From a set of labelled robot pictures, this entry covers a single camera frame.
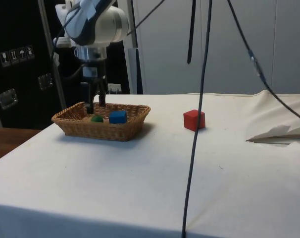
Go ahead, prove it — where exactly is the blue cube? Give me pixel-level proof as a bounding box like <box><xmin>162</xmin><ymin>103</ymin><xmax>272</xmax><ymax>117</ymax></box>
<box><xmin>108</xmin><ymin>110</ymin><xmax>128</xmax><ymax>124</ymax></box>

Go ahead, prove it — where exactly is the black cabinet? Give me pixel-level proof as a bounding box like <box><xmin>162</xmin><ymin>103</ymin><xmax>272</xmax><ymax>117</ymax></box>
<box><xmin>0</xmin><ymin>0</ymin><xmax>131</xmax><ymax>130</ymax></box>

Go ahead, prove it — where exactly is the brown wicker basket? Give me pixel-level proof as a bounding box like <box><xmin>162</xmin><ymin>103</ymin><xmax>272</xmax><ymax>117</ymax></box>
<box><xmin>51</xmin><ymin>101</ymin><xmax>151</xmax><ymax>142</ymax></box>

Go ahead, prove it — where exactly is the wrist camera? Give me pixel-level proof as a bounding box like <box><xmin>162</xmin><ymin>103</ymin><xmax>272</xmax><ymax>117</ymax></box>
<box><xmin>53</xmin><ymin>36</ymin><xmax>72</xmax><ymax>48</ymax></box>

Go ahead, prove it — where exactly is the red cube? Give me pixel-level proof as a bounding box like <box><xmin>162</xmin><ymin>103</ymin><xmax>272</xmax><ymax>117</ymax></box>
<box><xmin>183</xmin><ymin>109</ymin><xmax>206</xmax><ymax>131</ymax></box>

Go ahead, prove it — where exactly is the pale locker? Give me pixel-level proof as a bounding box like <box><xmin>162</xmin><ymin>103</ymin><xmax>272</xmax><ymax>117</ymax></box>
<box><xmin>272</xmin><ymin>0</ymin><xmax>300</xmax><ymax>95</ymax></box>
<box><xmin>133</xmin><ymin>0</ymin><xmax>274</xmax><ymax>95</ymax></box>

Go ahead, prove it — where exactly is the black strap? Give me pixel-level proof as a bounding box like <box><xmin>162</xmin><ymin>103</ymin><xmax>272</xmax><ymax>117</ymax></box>
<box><xmin>187</xmin><ymin>0</ymin><xmax>197</xmax><ymax>65</ymax></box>

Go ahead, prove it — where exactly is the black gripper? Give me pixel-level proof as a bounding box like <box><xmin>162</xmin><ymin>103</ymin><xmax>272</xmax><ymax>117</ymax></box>
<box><xmin>81</xmin><ymin>60</ymin><xmax>107</xmax><ymax>115</ymax></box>

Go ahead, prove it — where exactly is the black cable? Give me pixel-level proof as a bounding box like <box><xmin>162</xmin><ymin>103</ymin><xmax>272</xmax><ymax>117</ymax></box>
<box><xmin>126</xmin><ymin>0</ymin><xmax>166</xmax><ymax>36</ymax></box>
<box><xmin>181</xmin><ymin>0</ymin><xmax>213</xmax><ymax>238</ymax></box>
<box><xmin>226</xmin><ymin>0</ymin><xmax>300</xmax><ymax>125</ymax></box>

